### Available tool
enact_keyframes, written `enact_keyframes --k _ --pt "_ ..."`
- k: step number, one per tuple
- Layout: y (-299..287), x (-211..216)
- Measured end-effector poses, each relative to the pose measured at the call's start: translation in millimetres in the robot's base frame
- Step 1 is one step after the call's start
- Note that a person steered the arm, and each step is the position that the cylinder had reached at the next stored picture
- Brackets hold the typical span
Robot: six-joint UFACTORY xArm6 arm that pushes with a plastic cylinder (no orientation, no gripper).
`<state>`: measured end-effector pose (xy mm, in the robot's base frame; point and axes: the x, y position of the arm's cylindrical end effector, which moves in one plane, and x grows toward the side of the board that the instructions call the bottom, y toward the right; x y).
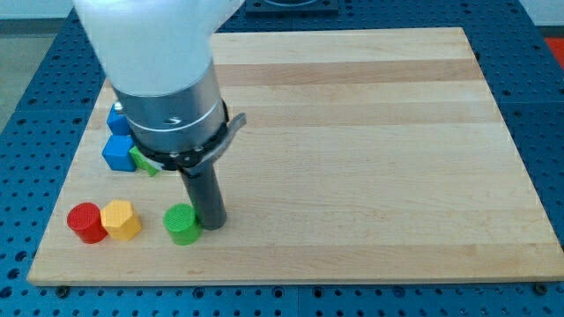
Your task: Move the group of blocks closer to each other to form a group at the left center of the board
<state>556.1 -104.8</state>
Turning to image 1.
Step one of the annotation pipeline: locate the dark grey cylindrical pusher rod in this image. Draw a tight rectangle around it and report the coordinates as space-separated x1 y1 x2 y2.
181 165 226 230

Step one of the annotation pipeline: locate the black clamp ring with lever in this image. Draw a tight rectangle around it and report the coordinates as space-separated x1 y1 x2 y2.
131 100 247 172

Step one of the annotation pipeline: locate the green cylinder block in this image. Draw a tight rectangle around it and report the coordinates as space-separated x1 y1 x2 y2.
163 203 202 246

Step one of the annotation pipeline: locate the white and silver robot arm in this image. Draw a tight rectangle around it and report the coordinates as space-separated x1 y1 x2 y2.
73 0 247 230

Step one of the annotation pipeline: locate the light wooden board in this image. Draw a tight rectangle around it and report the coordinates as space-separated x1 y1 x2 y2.
28 27 563 286

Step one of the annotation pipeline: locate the green wedge block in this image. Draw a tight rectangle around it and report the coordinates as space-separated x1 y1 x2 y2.
129 146 160 177

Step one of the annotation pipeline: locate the blue cube block front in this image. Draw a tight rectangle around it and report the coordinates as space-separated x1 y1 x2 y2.
102 135 137 172

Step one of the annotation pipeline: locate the blue block rear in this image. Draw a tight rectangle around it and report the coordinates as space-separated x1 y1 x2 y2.
106 106 131 136

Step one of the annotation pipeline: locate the yellow hexagonal block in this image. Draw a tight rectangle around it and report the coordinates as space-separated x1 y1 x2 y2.
100 200 142 241

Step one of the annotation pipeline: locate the red cylinder block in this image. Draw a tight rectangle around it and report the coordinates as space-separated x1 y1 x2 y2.
66 202 108 244

